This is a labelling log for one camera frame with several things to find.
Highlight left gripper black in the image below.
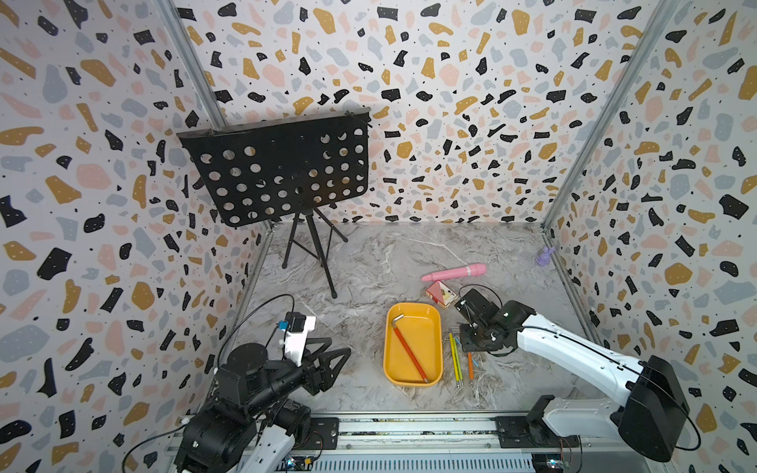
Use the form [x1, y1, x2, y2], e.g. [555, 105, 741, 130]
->
[244, 334, 352, 421]

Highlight yellow hex key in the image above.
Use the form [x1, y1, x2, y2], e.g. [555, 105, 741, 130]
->
[449, 332, 461, 388]

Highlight red hex key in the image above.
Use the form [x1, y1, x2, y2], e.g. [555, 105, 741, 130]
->
[392, 313, 429, 382]

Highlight yellow plastic storage box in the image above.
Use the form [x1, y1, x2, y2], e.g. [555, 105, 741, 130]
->
[384, 303, 444, 387]

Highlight green hex key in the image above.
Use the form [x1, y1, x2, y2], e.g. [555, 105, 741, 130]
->
[451, 335, 463, 382]

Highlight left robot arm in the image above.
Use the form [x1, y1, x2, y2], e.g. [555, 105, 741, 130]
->
[175, 338, 352, 472]

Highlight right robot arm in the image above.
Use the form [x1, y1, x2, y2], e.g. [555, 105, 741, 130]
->
[455, 290, 691, 463]

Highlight pink cylindrical tube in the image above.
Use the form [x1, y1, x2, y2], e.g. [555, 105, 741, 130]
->
[421, 263, 487, 282]

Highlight small purple toy figure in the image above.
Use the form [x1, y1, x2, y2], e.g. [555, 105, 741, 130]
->
[535, 246, 555, 267]

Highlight black perforated music stand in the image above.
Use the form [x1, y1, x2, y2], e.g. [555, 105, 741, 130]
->
[177, 108, 371, 270]

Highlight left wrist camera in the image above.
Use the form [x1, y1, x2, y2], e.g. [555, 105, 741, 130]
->
[280, 311, 317, 366]

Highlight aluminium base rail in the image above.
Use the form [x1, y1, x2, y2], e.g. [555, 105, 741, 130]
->
[162, 410, 666, 473]

